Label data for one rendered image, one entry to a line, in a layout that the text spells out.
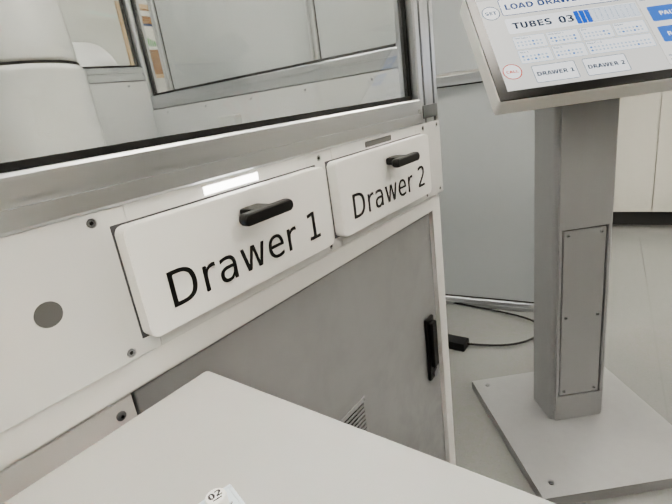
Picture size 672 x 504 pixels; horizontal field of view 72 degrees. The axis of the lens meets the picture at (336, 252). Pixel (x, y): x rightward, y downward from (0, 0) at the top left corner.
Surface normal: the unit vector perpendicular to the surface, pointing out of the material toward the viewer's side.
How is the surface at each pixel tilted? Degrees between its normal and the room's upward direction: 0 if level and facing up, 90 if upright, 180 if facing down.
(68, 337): 90
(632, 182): 90
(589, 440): 3
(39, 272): 90
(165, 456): 0
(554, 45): 50
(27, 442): 90
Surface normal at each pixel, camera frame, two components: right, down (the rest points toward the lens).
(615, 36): -0.04, -0.37
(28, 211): 0.80, 0.09
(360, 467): -0.13, -0.94
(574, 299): 0.07, 0.31
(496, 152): -0.48, 0.33
